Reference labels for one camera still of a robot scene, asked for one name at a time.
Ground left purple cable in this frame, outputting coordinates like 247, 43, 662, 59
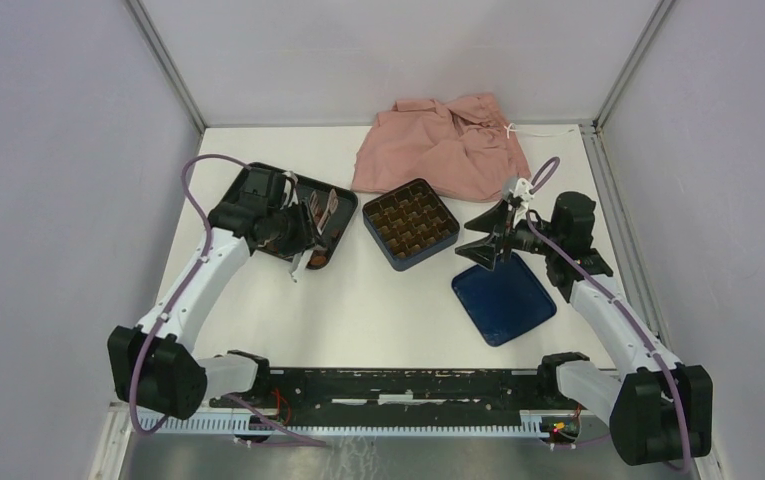
128, 153, 330, 449

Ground blue box lid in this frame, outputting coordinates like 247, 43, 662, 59
451, 254, 557, 347

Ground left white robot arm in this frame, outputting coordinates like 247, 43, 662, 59
107, 167, 322, 420

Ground blue chocolate box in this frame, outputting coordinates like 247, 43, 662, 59
362, 178, 460, 272

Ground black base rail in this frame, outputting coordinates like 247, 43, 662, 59
208, 368, 595, 429

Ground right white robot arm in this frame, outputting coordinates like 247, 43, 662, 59
455, 191, 713, 466

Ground black chocolate tray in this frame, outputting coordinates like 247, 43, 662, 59
207, 162, 358, 270

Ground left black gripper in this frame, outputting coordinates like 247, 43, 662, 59
267, 198, 327, 259

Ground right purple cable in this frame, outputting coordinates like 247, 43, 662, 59
524, 156, 695, 476

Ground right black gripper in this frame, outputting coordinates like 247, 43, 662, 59
455, 197, 562, 271

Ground purple cable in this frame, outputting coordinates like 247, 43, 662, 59
524, 156, 695, 476
128, 153, 330, 449

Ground silver metal tongs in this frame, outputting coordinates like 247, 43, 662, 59
289, 188, 340, 285

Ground pink cloth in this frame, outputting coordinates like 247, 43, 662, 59
351, 93, 531, 203

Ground white drawstring cord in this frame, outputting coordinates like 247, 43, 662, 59
503, 123, 577, 140

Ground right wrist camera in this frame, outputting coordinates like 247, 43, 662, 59
502, 177, 533, 208

